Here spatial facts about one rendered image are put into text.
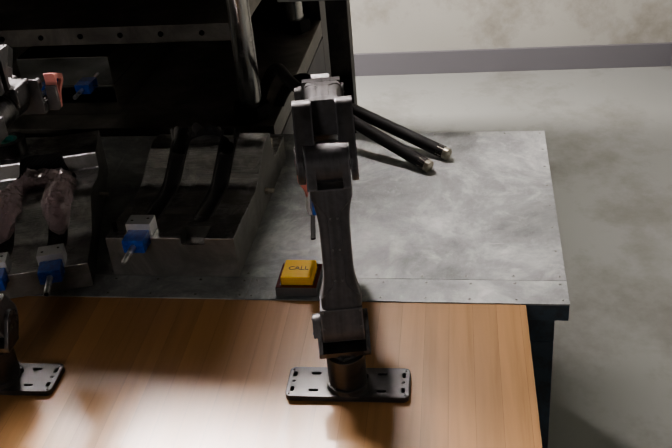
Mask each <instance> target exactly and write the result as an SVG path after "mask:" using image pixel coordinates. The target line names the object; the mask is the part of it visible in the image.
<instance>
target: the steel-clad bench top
mask: <svg viewBox="0 0 672 448"><path fill-rule="evenodd" d="M418 133H419V134H421V135H423V136H425V137H427V138H429V139H431V140H434V141H436V142H438V143H440V144H442V145H444V146H446V147H448V148H450V149H451V150H452V153H451V156H450V157H449V158H448V159H447V160H444V159H442V158H440V157H438V156H436V155H434V154H432V153H429V152H427V151H425V150H423V149H421V148H419V147H417V146H415V145H413V144H411V143H408V142H406V141H404V140H402V139H400V138H398V137H396V136H394V135H392V134H390V133H386V134H387V135H389V136H391V137H392V138H394V139H396V140H398V141H399V142H401V143H403V144H404V145H406V146H408V147H410V148H411V149H413V150H415V151H416V152H418V153H420V154H421V155H423V156H425V157H427V158H428V159H430V160H431V161H433V162H434V165H433V168H432V169H431V171H429V172H425V171H423V170H421V169H420V168H418V167H416V166H415V165H413V164H411V163H410V162H408V161H406V160H405V159H403V158H401V157H400V156H398V155H396V154H395V153H393V152H391V151H389V150H388V149H386V148H384V147H383V146H381V145H379V144H378V143H376V142H374V141H373V140H371V139H369V138H368V137H366V136H364V135H363V134H361V133H355V137H356V147H357V158H358V170H359V180H352V174H351V182H352V198H351V204H350V231H351V243H352V254H353V264H354V270H355V274H356V278H357V281H358V283H359V285H360V288H361V294H362V302H401V303H459V304H516V305H540V306H570V301H569V294H568V288H567V281H566V274H565V267H564V260H563V254H562V247H561V240H560V233H559V227H558V220H557V213H556V206H555V199H554V193H553V186H552V179H551V172H550V165H549V159H548V152H547V145H546V138H545V132H544V131H495V132H418ZM270 136H284V144H285V152H286V159H285V162H284V164H283V167H282V170H281V172H280V175H279V177H278V180H277V182H276V185H275V187H274V189H275V192H274V193H272V195H271V198H270V200H269V203H268V205H267V208H266V211H265V213H264V216H263V218H262V221H261V223H260V226H259V228H258V231H257V234H256V236H255V239H254V241H253V244H252V246H251V249H250V252H249V254H248V257H247V259H246V262H245V264H244V267H243V270H242V272H241V275H240V277H210V276H134V275H114V271H113V267H112V263H111V259H110V255H109V251H108V247H107V243H106V239H105V238H106V236H107V234H108V233H109V231H110V230H111V228H112V223H113V222H116V221H117V219H118V218H119V216H120V215H122V213H123V212H124V210H125V209H126V208H127V206H128V205H129V204H130V202H131V201H132V200H133V198H134V197H135V195H136V194H137V192H138V191H139V188H140V186H141V183H142V180H143V176H144V172H145V167H146V163H147V159H148V155H149V151H150V148H151V145H152V143H153V141H154V139H155V138H156V137H157V136H109V137H101V141H102V145H103V149H104V153H105V157H106V162H107V166H108V178H107V185H106V192H109V196H108V197H105V201H104V209H103V217H102V224H101V232H100V240H99V248H98V256H97V264H96V271H95V279H94V285H93V286H87V287H81V288H75V289H69V290H62V291H56V292H50V295H49V296H56V297H113V298H171V299H228V300H244V299H245V300H286V301H320V291H321V287H322V281H321V285H320V289H319V293H318V296H276V290H275V287H276V284H277V281H278V278H279V275H280V272H281V268H282V265H283V263H285V262H286V260H316V263H317V264H322V255H321V245H320V235H319V226H318V220H317V215H315V229H316V239H315V240H311V215H308V213H307V210H306V195H305V192H304V190H303V189H302V187H301V186H300V185H299V184H298V180H297V174H296V166H295V159H294V148H295V143H294V134H270ZM246 293H247V294H246Z"/></svg>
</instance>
